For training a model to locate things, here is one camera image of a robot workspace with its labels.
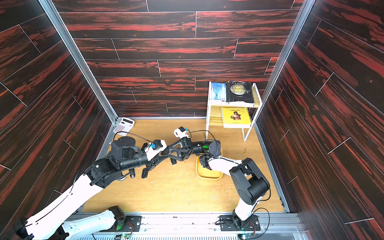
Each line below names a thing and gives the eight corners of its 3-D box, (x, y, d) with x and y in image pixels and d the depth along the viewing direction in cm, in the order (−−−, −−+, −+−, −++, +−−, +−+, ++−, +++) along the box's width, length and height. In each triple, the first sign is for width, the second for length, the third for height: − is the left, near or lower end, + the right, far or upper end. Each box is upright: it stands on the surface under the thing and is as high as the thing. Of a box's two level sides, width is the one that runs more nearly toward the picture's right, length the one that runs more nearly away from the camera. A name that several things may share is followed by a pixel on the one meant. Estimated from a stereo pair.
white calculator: (114, 133, 113) (112, 130, 110) (124, 120, 122) (122, 117, 119) (127, 136, 111) (125, 133, 108) (136, 122, 120) (135, 119, 118)
